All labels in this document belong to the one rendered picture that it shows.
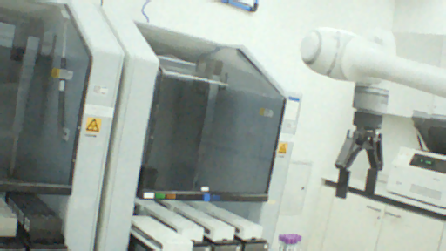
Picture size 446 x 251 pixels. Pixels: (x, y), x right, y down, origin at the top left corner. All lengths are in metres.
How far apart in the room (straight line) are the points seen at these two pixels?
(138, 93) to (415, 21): 3.35
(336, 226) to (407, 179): 0.74
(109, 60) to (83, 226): 0.55
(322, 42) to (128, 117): 0.80
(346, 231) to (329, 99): 1.06
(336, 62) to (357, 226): 2.93
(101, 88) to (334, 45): 0.80
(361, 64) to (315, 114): 2.88
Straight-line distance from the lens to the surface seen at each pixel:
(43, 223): 1.59
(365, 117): 1.21
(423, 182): 3.62
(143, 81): 1.64
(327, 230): 4.10
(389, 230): 3.76
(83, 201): 1.63
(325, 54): 1.05
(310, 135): 3.91
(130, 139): 1.65
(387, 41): 1.22
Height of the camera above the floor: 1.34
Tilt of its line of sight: 3 degrees down
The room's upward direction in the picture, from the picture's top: 11 degrees clockwise
